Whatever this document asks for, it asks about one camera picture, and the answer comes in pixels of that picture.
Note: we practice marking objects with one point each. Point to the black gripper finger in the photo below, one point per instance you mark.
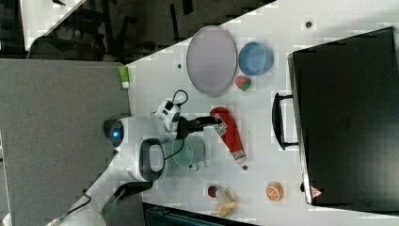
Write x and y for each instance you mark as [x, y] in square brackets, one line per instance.
[209, 120]
[207, 126]

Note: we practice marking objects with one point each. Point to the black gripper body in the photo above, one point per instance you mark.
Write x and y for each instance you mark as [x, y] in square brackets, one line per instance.
[186, 127]

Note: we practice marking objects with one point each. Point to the red ketchup bottle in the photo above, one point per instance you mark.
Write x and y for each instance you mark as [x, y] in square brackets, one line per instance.
[229, 133]

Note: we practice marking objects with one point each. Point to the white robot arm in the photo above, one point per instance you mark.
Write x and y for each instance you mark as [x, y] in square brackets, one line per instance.
[138, 142]

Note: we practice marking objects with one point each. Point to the green plastic strainer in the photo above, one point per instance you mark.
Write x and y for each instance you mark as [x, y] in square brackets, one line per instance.
[170, 165]

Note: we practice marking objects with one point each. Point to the green mug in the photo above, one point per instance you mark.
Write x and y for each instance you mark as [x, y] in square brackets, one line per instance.
[189, 152]

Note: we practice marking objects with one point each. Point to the red green toy strawberry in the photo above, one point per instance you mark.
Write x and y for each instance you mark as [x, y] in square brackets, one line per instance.
[242, 82]

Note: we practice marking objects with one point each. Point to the grey round plate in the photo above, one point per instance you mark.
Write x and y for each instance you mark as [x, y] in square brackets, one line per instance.
[211, 60]

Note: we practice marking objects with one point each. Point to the small red toy strawberry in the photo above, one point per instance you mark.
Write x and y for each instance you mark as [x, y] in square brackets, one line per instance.
[212, 191]

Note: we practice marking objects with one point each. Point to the blue bowl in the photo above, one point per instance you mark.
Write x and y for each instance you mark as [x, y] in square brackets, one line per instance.
[255, 59]

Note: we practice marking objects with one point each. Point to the black cylinder cup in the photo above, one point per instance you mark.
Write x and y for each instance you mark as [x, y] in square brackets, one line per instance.
[132, 188]

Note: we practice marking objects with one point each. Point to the green white bottle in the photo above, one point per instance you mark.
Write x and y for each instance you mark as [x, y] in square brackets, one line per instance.
[124, 76]

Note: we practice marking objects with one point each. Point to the peeled banana toy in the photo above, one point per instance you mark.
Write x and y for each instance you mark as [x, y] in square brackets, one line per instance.
[225, 203]

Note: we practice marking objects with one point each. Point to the orange slice toy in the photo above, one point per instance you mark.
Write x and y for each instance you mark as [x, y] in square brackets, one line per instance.
[274, 192]

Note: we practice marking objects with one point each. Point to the green flat tool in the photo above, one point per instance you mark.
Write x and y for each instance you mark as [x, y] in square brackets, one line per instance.
[111, 206]

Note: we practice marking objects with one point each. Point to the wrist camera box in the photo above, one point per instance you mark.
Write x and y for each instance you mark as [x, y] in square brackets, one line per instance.
[168, 113]

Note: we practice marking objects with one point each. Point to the blue metal rail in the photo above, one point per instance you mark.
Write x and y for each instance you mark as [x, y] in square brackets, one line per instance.
[157, 215]

